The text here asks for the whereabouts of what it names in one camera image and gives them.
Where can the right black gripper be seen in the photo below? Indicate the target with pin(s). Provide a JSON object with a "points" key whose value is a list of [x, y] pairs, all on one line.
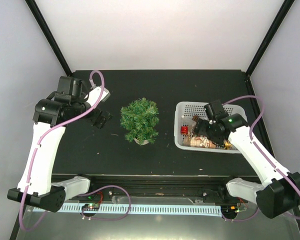
{"points": [[200, 129]]}

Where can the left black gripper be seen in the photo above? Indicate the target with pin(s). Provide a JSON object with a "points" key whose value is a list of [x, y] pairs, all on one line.
{"points": [[93, 118]]}

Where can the white perforated plastic basket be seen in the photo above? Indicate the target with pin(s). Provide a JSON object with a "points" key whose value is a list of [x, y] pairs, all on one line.
{"points": [[185, 147]]}

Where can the small green christmas tree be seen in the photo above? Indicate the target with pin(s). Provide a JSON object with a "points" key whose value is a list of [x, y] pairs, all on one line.
{"points": [[139, 119]]}

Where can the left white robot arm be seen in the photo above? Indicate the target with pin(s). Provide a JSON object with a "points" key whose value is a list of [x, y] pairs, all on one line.
{"points": [[71, 101]]}

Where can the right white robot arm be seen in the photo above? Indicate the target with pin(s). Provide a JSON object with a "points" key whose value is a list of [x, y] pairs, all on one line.
{"points": [[278, 190]]}

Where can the beige fabric sack ornament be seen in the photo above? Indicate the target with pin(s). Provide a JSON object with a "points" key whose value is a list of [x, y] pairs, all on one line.
{"points": [[198, 142]]}

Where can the brown pine cone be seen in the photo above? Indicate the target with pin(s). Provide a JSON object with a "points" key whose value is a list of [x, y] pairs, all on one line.
{"points": [[195, 118]]}

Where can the gold bow ornament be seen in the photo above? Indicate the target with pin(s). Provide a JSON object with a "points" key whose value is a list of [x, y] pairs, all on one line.
{"points": [[227, 145]]}

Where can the red gift box ornament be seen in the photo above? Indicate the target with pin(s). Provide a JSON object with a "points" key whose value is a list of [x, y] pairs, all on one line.
{"points": [[184, 130]]}

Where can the white slotted cable duct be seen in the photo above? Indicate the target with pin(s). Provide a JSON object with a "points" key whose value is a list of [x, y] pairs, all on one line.
{"points": [[142, 209]]}

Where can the left black frame post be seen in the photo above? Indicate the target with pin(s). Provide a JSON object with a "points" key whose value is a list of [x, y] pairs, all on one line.
{"points": [[39, 18]]}

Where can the black frame post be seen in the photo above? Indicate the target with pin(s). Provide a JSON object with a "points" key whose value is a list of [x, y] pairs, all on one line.
{"points": [[272, 30], [39, 18]]}

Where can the right black frame post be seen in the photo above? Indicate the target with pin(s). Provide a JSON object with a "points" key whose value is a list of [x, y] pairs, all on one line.
{"points": [[272, 30]]}

